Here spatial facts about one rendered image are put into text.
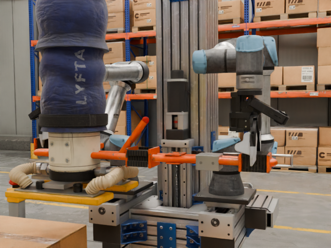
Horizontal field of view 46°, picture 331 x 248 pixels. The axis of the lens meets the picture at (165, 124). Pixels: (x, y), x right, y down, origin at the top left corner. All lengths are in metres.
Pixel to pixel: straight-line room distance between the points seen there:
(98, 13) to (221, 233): 0.91
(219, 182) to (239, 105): 0.59
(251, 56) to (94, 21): 0.50
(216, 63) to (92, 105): 0.41
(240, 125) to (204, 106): 0.73
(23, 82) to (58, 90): 11.35
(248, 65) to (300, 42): 8.52
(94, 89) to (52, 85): 0.13
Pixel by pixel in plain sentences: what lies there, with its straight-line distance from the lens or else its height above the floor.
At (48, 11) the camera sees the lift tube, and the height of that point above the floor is 1.71.
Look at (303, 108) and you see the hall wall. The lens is 9.54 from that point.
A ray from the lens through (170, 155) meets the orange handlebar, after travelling 1.19.
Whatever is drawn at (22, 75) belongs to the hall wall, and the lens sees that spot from 12.64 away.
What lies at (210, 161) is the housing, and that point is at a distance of 1.15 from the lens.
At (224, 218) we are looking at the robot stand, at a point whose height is 0.98.
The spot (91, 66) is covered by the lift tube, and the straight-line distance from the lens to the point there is 1.27.
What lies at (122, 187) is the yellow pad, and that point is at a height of 1.14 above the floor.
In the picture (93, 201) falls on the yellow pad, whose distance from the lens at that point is 1.19.
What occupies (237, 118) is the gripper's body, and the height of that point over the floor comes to 1.38.
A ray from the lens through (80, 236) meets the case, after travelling 1.60.
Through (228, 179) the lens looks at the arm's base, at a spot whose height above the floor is 1.10.
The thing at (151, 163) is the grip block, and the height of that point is 1.24.
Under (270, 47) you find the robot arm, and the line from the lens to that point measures 1.59.
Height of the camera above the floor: 1.43
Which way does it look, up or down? 3 degrees down
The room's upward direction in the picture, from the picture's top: 1 degrees counter-clockwise
